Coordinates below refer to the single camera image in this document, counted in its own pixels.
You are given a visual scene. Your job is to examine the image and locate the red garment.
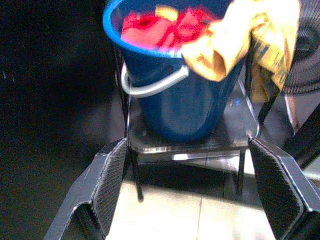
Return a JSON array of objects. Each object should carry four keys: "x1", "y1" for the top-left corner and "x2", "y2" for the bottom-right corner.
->
[{"x1": 121, "y1": 7, "x2": 213, "y2": 53}]

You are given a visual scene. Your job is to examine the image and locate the yellow garment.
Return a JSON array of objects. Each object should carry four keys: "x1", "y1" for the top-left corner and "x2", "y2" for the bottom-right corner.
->
[{"x1": 180, "y1": 0, "x2": 301, "y2": 102}]

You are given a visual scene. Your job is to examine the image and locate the black metal chair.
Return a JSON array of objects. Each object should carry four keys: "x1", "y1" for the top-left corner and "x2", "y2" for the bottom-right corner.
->
[{"x1": 113, "y1": 37, "x2": 278, "y2": 203}]

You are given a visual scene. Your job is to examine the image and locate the black standing fan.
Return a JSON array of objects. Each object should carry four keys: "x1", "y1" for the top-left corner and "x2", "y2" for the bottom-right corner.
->
[{"x1": 281, "y1": 0, "x2": 320, "y2": 95}]

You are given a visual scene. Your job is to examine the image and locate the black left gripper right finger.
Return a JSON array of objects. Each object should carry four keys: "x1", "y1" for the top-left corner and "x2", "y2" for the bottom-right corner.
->
[{"x1": 248, "y1": 136, "x2": 320, "y2": 240}]

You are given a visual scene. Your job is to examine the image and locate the grey bucket handle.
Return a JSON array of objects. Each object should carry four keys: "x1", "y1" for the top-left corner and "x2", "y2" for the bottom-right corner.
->
[{"x1": 120, "y1": 61, "x2": 190, "y2": 98}]

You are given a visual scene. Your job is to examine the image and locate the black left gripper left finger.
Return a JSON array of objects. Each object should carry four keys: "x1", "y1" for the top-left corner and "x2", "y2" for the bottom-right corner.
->
[{"x1": 42, "y1": 137, "x2": 129, "y2": 240}]

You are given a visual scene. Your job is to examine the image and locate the blue plastic bucket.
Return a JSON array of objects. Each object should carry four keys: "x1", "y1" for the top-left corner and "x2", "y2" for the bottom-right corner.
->
[{"x1": 102, "y1": 0, "x2": 245, "y2": 143}]

